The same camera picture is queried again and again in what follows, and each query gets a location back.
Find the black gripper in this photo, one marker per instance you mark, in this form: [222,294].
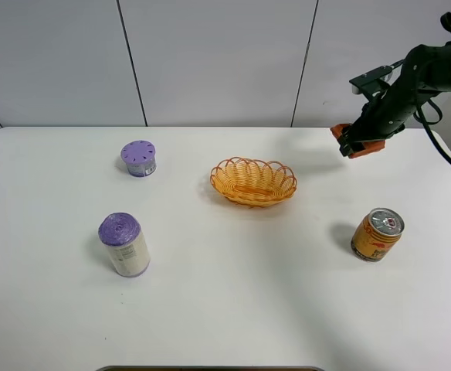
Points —
[382,117]

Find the orange waffle wedge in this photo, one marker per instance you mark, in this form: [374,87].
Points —
[370,146]

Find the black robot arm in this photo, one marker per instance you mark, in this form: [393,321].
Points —
[432,65]

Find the orange woven basket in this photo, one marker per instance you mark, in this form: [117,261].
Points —
[253,182]

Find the gold drink can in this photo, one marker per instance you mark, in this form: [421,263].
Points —
[376,234]

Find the purple lidded air freshener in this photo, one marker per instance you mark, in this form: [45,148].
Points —
[139,158]

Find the purple trash bag roll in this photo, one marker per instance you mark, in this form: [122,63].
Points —
[121,234]

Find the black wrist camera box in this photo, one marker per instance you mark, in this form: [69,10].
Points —
[372,82]

